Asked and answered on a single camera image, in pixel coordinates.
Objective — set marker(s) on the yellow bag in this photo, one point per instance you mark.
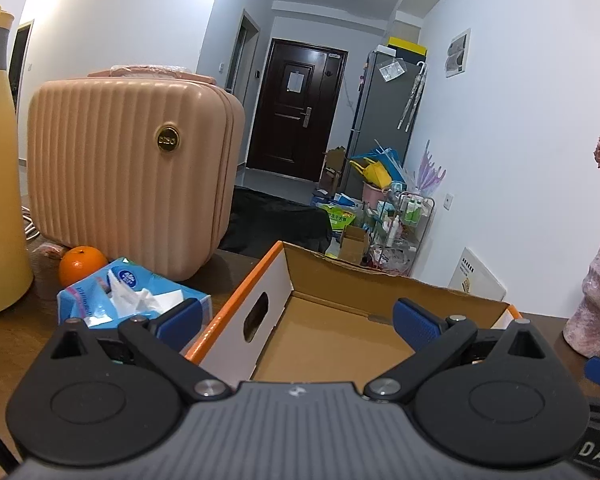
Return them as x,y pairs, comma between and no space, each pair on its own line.
376,172

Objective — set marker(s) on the yellow thermos jug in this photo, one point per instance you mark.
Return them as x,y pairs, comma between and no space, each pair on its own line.
0,185

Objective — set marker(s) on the green packet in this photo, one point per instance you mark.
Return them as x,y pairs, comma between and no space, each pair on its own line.
340,217

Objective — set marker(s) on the clear folded umbrella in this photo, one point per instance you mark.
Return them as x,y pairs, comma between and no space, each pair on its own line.
414,95

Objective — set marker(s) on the white wall socket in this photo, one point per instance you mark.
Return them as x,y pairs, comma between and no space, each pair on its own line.
448,202

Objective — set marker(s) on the small open cardboard box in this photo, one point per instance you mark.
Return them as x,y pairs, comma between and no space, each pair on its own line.
354,247

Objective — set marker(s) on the yellow and black box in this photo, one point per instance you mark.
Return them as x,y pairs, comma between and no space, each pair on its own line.
407,47

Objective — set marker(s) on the pink bucket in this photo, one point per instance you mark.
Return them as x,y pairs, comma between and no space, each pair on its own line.
374,194

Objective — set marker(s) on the clear plastic pouch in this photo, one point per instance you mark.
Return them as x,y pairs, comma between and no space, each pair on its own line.
392,70

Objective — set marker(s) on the white flat board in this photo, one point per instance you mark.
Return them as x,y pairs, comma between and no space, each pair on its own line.
480,275

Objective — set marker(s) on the blue shopping bag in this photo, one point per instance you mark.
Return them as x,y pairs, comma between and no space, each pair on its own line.
392,162

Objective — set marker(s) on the grey interior door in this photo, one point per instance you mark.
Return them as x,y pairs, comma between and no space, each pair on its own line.
242,55

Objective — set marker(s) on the pink ribbed suitcase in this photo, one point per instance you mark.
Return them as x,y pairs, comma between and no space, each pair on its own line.
130,170

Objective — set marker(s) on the white wall panel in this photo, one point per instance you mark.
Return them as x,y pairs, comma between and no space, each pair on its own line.
457,55

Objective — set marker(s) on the brown woven cup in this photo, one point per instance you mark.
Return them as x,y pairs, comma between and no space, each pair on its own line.
45,272

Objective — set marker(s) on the orange-edged cardboard box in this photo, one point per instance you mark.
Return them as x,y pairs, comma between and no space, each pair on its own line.
330,340

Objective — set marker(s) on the purple butterfly wings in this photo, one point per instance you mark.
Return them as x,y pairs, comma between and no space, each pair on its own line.
430,170

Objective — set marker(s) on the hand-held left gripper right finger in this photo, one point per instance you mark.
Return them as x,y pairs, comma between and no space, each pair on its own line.
416,322

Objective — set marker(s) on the dark brown entrance door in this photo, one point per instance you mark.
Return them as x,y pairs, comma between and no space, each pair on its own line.
295,120

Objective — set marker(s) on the black bag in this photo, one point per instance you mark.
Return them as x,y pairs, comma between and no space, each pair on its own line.
275,220

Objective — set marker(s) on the blue tissue pack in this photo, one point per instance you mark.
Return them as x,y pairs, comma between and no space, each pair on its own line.
95,295

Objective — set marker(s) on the orange fruit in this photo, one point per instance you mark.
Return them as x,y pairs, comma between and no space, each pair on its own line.
82,265

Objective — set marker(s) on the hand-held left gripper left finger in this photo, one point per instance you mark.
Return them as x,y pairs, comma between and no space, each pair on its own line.
180,317

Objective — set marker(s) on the pink textured vase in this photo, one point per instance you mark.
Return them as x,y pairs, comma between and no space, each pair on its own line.
597,300

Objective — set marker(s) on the tall brown cardboard box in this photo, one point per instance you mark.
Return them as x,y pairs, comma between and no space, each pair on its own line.
334,167

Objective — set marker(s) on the grey refrigerator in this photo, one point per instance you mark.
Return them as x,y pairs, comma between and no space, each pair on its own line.
380,110

